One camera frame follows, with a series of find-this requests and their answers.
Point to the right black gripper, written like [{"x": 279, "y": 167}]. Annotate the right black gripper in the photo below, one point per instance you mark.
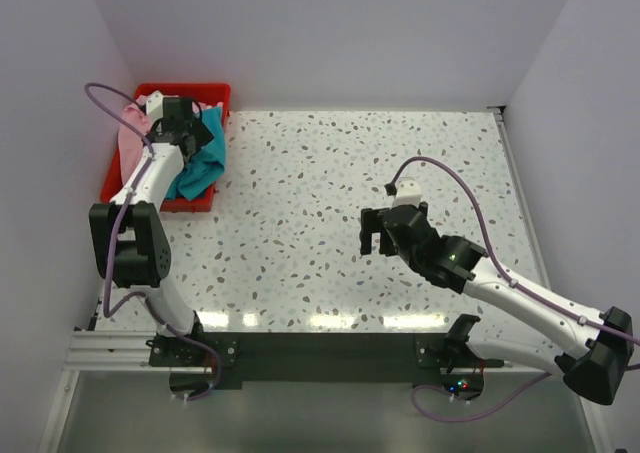
[{"x": 370, "y": 223}]

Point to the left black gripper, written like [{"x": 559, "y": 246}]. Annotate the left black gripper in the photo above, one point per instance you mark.
[{"x": 201, "y": 134}]

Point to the teal t shirt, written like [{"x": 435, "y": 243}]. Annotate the teal t shirt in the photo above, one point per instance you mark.
[{"x": 207, "y": 165}]

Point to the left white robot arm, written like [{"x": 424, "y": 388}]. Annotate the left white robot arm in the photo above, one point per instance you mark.
[{"x": 132, "y": 251}]

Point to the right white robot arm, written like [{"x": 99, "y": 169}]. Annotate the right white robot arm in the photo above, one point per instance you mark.
[{"x": 590, "y": 349}]

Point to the pink t shirt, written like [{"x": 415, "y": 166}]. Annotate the pink t shirt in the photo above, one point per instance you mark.
[{"x": 130, "y": 146}]

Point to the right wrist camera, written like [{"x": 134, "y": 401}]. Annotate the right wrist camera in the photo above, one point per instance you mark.
[{"x": 404, "y": 191}]

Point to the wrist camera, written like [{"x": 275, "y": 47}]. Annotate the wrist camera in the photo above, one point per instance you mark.
[
  {"x": 404, "y": 191},
  {"x": 154, "y": 106}
]

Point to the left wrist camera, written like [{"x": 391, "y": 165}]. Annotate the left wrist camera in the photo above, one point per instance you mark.
[{"x": 154, "y": 106}]

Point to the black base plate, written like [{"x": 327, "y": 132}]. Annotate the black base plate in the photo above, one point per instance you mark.
[{"x": 229, "y": 360}]

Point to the aluminium frame rail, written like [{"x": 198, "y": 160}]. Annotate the aluminium frame rail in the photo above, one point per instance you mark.
[{"x": 108, "y": 351}]

